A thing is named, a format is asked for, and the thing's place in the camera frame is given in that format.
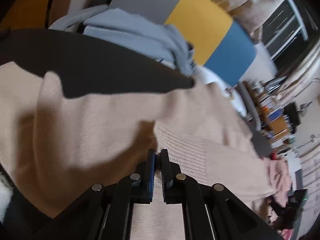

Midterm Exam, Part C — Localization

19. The grey yellow blue headboard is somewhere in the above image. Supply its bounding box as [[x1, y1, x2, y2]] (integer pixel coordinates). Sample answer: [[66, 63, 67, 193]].
[[110, 0, 256, 86]]

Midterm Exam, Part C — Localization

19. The pink knit garment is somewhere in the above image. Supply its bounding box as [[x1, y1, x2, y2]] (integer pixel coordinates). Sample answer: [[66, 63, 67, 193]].
[[248, 157, 292, 225]]

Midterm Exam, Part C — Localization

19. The beige knit sweater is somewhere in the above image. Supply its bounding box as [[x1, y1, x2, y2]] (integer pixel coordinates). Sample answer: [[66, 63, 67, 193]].
[[1, 62, 274, 239]]

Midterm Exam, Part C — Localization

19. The cluttered wooden desk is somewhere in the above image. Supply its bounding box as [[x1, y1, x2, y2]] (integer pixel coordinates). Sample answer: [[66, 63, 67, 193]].
[[236, 81, 301, 153]]

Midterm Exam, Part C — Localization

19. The dark window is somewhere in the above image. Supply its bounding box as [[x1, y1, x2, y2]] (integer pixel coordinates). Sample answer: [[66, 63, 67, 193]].
[[262, 0, 317, 65]]

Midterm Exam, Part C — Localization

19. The light blue garment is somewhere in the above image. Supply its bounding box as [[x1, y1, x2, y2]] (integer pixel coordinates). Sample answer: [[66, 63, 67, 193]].
[[49, 5, 194, 76]]

